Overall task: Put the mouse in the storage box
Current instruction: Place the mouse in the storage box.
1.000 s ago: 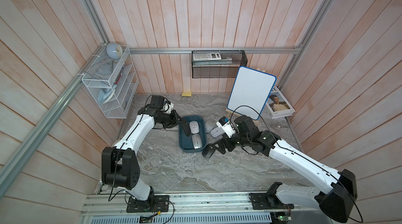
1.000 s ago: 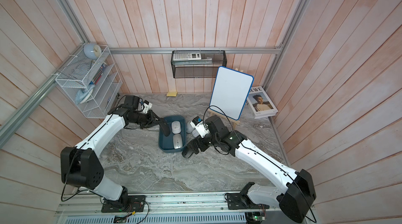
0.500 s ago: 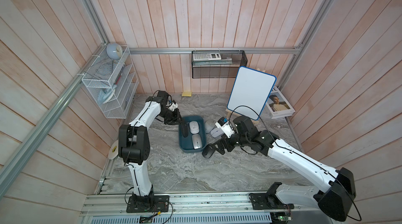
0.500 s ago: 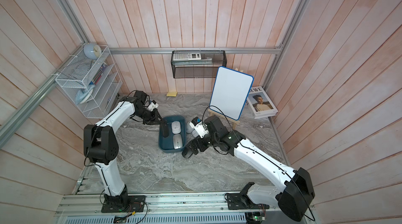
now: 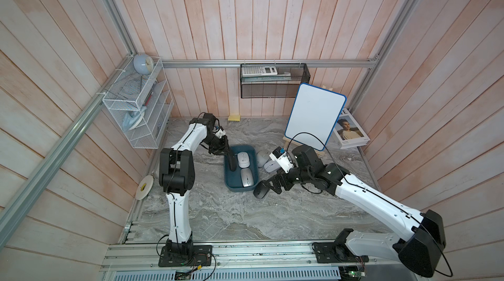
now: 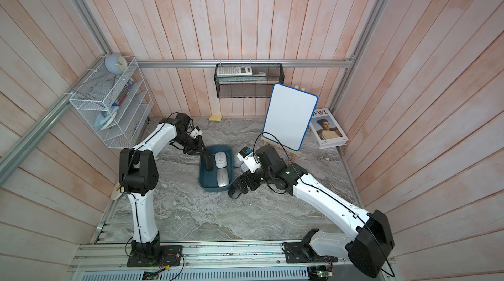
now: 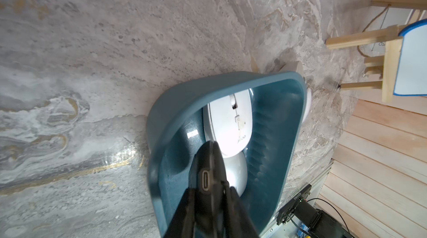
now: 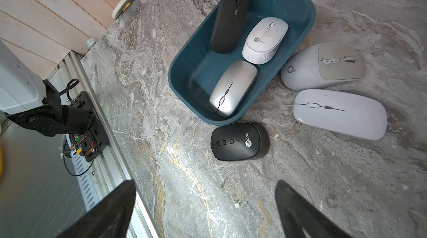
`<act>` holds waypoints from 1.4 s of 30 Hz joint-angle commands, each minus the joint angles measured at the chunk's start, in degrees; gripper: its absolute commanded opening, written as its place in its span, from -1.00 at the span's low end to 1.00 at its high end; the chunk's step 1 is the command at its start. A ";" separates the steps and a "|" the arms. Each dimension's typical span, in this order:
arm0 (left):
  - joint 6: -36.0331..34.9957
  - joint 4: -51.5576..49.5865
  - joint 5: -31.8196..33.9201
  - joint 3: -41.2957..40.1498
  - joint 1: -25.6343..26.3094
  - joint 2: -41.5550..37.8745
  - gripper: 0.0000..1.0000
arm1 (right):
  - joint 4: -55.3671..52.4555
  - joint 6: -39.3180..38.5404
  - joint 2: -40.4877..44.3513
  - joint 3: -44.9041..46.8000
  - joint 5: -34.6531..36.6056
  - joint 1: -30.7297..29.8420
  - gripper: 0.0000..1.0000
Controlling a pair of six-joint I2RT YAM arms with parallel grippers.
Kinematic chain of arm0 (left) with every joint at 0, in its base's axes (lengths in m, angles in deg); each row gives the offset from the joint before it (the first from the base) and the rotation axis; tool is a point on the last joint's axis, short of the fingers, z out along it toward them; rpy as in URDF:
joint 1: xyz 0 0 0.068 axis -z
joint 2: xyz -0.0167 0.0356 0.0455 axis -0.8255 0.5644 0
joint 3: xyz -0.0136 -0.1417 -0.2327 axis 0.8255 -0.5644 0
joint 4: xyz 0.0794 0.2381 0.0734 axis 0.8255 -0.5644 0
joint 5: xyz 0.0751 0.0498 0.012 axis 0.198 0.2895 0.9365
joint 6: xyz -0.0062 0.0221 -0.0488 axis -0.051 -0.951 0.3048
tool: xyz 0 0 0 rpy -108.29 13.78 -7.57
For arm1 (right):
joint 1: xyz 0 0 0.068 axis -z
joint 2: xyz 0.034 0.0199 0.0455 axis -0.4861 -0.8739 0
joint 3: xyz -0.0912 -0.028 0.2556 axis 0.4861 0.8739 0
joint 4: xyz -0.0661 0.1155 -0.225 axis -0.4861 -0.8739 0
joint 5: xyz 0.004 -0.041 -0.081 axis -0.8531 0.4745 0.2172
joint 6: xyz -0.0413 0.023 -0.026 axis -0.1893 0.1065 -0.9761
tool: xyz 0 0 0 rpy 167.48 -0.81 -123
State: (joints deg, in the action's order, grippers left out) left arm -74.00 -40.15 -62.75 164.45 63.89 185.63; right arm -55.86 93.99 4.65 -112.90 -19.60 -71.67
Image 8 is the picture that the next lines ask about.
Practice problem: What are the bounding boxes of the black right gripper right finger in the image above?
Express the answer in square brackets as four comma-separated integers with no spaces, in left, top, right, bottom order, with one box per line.
[275,180,350,238]

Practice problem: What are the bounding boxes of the black slim mouse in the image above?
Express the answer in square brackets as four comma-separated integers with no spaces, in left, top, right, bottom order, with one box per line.
[210,0,249,54]

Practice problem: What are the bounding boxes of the silver slim mouse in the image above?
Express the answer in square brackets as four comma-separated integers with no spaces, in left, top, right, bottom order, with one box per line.
[209,60,258,117]

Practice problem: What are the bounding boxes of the white slim flat mouse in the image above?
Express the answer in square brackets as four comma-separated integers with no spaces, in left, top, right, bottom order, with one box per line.
[293,89,388,141]

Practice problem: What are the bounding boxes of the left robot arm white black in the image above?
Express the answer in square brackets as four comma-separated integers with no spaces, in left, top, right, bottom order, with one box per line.
[1,0,249,163]

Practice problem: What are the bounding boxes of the white tape roll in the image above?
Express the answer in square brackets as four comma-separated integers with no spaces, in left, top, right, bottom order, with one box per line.
[111,0,133,20]

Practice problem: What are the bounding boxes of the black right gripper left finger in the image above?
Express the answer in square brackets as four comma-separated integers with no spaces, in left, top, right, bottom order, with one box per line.
[57,180,136,238]

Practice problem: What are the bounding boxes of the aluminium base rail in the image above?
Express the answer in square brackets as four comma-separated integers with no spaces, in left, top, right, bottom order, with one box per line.
[51,51,161,238]

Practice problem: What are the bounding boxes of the white ribbed Lecoo mouse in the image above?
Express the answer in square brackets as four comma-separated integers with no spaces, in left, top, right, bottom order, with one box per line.
[242,17,289,65]

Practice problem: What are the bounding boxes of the white beige round mouse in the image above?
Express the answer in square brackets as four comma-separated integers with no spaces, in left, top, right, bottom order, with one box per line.
[280,42,364,91]

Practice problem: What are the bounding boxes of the black Lecoo mouse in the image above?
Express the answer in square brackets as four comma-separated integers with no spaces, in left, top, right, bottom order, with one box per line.
[210,122,270,161]

